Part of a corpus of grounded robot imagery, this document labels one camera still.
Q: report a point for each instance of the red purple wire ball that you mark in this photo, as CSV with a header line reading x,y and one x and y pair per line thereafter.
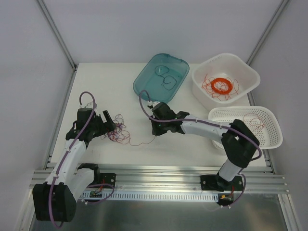
x,y
120,134

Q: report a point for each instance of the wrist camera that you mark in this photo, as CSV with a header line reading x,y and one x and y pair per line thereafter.
x,y
88,106
152,104

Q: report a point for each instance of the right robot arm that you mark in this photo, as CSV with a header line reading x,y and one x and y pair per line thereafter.
x,y
238,141

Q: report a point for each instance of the aluminium frame post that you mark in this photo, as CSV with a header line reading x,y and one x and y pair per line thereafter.
x,y
56,32
268,29

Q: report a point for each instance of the left aluminium frame post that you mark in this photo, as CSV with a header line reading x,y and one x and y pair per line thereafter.
x,y
56,32

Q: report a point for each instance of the teal transparent plastic tray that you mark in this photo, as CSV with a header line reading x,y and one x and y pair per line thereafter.
x,y
161,78

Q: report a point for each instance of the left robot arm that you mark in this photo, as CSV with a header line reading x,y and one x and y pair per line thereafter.
x,y
56,198

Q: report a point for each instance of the white perforated shallow basket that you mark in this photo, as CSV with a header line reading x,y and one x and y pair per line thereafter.
x,y
260,120

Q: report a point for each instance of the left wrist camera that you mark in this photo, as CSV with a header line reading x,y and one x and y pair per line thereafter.
x,y
88,106

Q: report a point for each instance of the right aluminium frame post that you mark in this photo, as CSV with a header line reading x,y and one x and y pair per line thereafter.
x,y
268,29

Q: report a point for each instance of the white deep plastic basket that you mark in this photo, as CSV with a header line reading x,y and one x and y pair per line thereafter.
x,y
223,80

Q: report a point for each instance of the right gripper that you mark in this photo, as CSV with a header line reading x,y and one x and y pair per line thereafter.
x,y
157,125

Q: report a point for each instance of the white slotted cable duct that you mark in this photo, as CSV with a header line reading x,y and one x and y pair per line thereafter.
x,y
165,196

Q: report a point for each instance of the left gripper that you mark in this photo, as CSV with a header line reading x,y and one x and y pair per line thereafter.
x,y
102,124

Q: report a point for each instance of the aluminium mounting rail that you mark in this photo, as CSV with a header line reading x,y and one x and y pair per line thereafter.
x,y
187,179

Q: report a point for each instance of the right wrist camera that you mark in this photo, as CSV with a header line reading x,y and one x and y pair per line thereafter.
x,y
152,104

